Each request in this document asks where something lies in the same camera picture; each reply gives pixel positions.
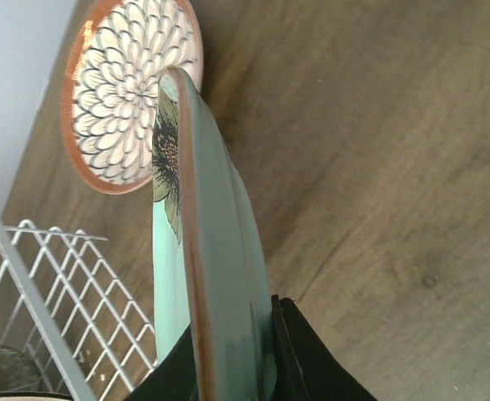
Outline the teal plate with flower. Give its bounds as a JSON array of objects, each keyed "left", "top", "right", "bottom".
[{"left": 152, "top": 66, "right": 277, "bottom": 400}]

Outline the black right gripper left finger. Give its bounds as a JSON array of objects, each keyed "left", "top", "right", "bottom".
[{"left": 124, "top": 327, "right": 199, "bottom": 401}]

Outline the dark speckled round plate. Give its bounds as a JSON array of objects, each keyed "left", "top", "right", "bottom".
[{"left": 0, "top": 344, "right": 42, "bottom": 392}]

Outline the white wire dish rack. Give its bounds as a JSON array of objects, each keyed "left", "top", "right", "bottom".
[{"left": 0, "top": 219, "right": 157, "bottom": 400}]

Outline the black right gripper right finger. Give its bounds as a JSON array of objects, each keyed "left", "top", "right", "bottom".
[{"left": 271, "top": 295, "right": 376, "bottom": 401}]

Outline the floral plate with orange rim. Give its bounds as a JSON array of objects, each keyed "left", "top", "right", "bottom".
[{"left": 61, "top": 1, "right": 204, "bottom": 195}]

